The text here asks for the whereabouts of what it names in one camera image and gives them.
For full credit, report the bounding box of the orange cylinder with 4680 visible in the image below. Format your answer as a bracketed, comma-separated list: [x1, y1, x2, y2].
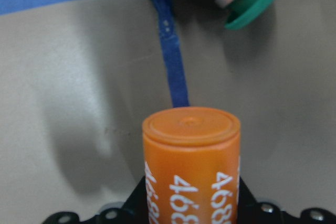
[142, 107, 240, 223]

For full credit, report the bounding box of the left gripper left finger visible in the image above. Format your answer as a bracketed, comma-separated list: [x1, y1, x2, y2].
[43, 177, 149, 223]

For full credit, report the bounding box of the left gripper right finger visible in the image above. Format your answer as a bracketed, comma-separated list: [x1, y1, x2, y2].
[236, 175, 336, 224]

